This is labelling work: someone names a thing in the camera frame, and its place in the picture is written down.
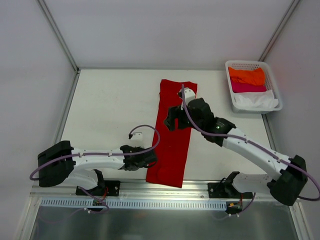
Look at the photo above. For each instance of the red t-shirt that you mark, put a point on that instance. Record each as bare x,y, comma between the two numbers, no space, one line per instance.
172,150

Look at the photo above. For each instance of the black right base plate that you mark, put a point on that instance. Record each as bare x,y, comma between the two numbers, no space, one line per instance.
222,190

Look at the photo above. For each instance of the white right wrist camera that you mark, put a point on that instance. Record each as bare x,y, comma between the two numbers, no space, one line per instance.
189,95

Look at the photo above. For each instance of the white slotted cable duct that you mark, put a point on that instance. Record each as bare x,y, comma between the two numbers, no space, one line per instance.
149,204

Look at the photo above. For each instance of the magenta t-shirt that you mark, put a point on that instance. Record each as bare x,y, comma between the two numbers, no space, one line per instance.
238,87

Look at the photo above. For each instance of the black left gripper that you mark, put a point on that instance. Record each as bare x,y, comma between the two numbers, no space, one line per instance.
149,158

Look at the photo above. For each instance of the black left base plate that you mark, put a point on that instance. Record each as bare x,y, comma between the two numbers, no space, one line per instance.
112,188

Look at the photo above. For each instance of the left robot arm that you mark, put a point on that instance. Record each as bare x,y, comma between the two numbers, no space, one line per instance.
64,164

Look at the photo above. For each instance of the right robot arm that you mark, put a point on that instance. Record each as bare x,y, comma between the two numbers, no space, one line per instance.
284,176

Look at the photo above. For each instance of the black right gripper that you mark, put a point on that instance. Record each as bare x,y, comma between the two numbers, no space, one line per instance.
176,117

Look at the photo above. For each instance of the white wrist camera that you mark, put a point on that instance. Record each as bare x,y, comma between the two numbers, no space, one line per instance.
189,95
135,136

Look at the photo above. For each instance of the white plastic basket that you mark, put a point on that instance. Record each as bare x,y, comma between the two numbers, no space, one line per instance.
270,84

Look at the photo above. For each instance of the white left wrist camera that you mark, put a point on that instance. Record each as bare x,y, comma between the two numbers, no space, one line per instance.
135,136

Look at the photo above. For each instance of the aluminium mounting rail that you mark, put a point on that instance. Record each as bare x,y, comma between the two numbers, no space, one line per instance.
139,189

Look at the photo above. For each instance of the white t-shirt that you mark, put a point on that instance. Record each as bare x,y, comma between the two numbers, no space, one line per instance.
264,99

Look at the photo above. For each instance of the orange t-shirt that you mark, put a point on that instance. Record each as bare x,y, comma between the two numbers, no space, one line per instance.
252,77

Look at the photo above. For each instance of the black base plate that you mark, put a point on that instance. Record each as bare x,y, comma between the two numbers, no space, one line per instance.
222,190
112,188

